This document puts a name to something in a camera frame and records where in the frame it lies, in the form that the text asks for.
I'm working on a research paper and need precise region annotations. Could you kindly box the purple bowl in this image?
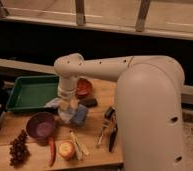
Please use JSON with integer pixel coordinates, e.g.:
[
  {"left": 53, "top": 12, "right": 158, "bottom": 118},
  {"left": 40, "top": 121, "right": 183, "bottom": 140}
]
[{"left": 26, "top": 112, "right": 56, "bottom": 139}]

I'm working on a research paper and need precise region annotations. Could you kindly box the beige wooden stick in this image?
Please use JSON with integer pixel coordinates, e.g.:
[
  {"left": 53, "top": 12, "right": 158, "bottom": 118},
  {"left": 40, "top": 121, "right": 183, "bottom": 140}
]
[{"left": 70, "top": 131, "right": 90, "bottom": 160}]

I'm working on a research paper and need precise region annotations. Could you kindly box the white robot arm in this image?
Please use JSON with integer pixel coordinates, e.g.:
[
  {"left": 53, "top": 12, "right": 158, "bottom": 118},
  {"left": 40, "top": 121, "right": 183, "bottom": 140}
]
[{"left": 54, "top": 54, "right": 186, "bottom": 171}]

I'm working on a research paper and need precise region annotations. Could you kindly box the red bowl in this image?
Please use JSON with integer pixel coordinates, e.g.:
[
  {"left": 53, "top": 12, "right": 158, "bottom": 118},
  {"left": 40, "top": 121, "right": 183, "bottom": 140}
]
[{"left": 76, "top": 78, "right": 92, "bottom": 98}]

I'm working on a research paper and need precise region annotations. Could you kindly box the green plastic tray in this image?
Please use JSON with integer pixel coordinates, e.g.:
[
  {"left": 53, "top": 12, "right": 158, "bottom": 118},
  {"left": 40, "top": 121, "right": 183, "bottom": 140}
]
[{"left": 6, "top": 75, "right": 59, "bottom": 113}]

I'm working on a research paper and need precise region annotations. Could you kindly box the dark brown block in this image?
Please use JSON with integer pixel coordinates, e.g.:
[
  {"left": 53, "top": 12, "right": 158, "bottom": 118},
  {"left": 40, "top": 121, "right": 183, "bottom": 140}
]
[{"left": 79, "top": 98, "right": 98, "bottom": 107}]

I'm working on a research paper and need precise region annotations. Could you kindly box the blue sponge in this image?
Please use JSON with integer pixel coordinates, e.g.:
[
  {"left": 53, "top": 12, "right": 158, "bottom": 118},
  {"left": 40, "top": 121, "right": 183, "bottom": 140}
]
[{"left": 71, "top": 105, "right": 88, "bottom": 126}]

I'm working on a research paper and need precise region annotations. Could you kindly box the black handled knife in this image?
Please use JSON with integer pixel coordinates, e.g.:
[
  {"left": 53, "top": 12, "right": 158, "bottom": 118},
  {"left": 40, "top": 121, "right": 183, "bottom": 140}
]
[{"left": 109, "top": 124, "right": 118, "bottom": 153}]

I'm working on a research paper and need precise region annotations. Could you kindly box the bunch of dark grapes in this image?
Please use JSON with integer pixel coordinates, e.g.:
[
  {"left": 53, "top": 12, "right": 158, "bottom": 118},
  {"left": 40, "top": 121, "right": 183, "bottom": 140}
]
[{"left": 9, "top": 130, "right": 29, "bottom": 167}]

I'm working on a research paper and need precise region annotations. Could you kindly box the silver fork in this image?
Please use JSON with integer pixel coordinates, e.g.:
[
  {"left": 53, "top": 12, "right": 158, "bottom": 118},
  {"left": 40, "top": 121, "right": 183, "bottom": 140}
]
[{"left": 96, "top": 119, "right": 109, "bottom": 148}]

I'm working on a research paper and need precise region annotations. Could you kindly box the red yellow apple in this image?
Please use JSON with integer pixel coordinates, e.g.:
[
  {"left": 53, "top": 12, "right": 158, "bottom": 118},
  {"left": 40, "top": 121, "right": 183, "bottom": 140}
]
[{"left": 59, "top": 141, "right": 75, "bottom": 160}]

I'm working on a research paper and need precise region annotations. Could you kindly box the black small tool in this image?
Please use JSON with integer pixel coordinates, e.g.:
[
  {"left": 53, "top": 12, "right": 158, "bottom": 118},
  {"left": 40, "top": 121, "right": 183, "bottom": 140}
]
[{"left": 104, "top": 106, "right": 115, "bottom": 119}]

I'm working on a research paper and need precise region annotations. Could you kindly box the red chili pepper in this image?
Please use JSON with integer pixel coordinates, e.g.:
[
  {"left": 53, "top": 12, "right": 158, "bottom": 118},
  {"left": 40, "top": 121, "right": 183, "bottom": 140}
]
[{"left": 48, "top": 137, "right": 56, "bottom": 167}]

